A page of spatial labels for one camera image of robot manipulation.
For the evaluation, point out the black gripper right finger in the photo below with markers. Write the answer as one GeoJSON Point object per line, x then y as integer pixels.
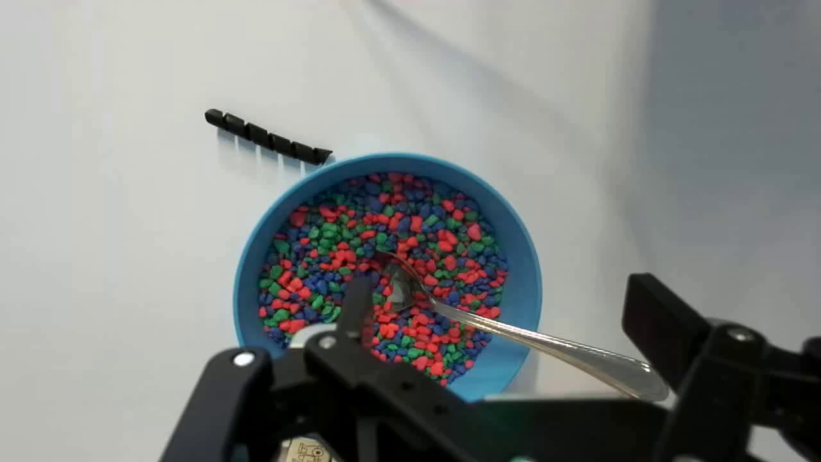
{"type": "Point", "coordinates": [668, 316]}

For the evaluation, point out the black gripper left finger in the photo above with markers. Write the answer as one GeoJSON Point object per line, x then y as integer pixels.
{"type": "Point", "coordinates": [358, 304]}

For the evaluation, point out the metal spoon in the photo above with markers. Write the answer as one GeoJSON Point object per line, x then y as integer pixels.
{"type": "Point", "coordinates": [546, 341]}

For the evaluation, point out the blue plastic bowl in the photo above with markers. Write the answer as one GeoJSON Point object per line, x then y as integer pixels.
{"type": "Point", "coordinates": [258, 258]}

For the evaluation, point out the black segmented strip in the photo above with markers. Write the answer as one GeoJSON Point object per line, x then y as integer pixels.
{"type": "Point", "coordinates": [268, 137]}

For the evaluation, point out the colourful cereal pieces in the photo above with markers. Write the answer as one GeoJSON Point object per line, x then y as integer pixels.
{"type": "Point", "coordinates": [341, 232]}

